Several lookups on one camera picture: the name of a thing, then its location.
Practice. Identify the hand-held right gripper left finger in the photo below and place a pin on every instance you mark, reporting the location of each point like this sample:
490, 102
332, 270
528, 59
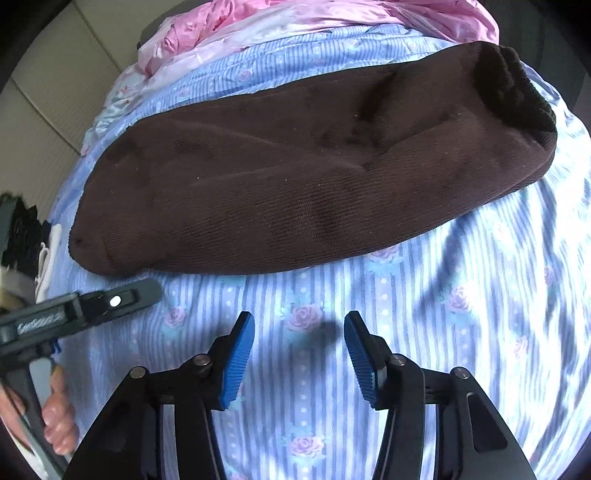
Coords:
238, 350

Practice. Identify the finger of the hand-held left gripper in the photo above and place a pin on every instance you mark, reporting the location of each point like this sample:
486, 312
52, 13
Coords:
121, 300

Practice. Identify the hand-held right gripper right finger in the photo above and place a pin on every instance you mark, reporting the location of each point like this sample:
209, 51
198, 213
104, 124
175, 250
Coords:
361, 355

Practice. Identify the dark brown sock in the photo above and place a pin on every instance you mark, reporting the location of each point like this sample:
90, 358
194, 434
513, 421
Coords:
314, 170

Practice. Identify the person's left hand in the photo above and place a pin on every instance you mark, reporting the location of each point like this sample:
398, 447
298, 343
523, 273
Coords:
57, 415

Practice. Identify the blue striped floral bed sheet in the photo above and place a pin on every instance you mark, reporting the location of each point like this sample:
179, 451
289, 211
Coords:
415, 323

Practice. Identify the pink satin blanket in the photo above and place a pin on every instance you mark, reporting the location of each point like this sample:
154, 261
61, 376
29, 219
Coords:
300, 27

